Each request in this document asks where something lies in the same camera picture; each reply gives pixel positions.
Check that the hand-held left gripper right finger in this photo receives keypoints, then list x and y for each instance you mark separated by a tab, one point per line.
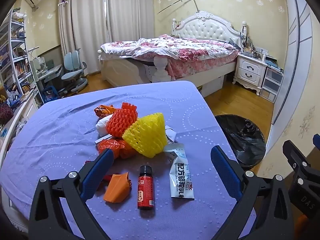
225	170

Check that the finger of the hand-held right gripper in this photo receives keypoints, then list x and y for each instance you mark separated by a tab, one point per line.
293	155

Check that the small red bottle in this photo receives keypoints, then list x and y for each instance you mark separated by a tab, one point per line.
145	190

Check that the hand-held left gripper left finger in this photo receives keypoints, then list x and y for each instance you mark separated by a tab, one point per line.
100	170

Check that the white storage box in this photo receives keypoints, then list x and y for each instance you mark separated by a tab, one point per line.
212	86

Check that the white desk lamp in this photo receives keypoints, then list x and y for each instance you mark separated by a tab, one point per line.
33	50

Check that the person's right forearm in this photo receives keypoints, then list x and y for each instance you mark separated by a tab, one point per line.
300	227

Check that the bed with floral quilt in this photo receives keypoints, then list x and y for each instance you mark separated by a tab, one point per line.
207	26

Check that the purple tablecloth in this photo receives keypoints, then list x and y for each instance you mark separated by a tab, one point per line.
62	142

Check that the white wardrobe door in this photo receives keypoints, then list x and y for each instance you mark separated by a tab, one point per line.
292	55

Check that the white nightstand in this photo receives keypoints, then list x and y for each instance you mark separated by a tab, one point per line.
250	71

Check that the bin with black bag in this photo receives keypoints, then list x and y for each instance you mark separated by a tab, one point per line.
240	140

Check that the clear plastic drawer unit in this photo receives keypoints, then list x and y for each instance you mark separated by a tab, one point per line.
271	83

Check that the thin metal pole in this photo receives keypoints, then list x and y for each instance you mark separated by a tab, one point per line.
192	1

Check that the orange paper piece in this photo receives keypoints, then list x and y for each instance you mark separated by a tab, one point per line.
117	187

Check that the blue plastic stool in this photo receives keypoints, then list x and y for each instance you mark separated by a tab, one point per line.
51	93

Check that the orange foam fruit net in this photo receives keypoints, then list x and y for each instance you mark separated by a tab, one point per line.
120	122

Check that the white tissue wad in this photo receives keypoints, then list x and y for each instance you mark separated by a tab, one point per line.
102	126

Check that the grey study desk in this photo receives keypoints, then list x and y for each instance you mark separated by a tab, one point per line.
51	73

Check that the pink floral quilt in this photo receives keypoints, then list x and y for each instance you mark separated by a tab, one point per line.
195	52

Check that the yellow foam fruit net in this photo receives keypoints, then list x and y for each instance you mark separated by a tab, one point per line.
147	135

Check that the white bookshelf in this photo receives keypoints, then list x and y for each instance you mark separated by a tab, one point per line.
15	62

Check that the beige curtain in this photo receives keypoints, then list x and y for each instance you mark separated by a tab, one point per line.
82	30
130	10

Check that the white powder sachet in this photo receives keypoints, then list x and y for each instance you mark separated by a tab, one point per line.
181	180

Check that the orange plastic wrapper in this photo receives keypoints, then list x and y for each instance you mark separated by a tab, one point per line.
120	147

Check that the dark red flower bunch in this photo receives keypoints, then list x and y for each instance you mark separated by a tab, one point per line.
5	115

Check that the orange snack wrapper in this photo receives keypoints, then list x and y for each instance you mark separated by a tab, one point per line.
103	110

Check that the flat silver wrapper strip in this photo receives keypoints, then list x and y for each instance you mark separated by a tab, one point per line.
103	139

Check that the light blue desk chair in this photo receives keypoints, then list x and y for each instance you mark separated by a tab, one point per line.
71	76

